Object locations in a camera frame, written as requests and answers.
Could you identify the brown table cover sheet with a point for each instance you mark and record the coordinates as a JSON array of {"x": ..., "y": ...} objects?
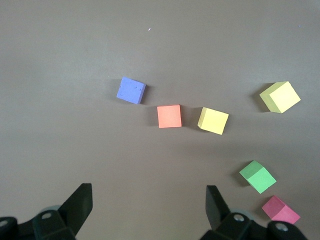
[{"x": 75, "y": 75}]

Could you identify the red foam cube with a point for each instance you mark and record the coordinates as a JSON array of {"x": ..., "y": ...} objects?
[{"x": 280, "y": 209}]

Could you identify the yellow foam cube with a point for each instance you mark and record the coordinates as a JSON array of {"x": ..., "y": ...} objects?
[
  {"x": 213, "y": 121},
  {"x": 281, "y": 97}
]

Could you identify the purple foam cube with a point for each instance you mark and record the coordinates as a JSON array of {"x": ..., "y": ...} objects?
[{"x": 131, "y": 90}]

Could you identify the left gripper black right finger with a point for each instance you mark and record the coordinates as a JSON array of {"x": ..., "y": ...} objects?
[{"x": 222, "y": 222}]

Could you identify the green foam cube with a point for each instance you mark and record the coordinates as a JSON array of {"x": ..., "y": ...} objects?
[{"x": 258, "y": 177}]

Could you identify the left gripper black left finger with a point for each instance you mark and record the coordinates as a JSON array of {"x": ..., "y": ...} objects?
[{"x": 77, "y": 207}]

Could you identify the orange foam cube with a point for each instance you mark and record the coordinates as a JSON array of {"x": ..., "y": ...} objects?
[{"x": 169, "y": 116}]

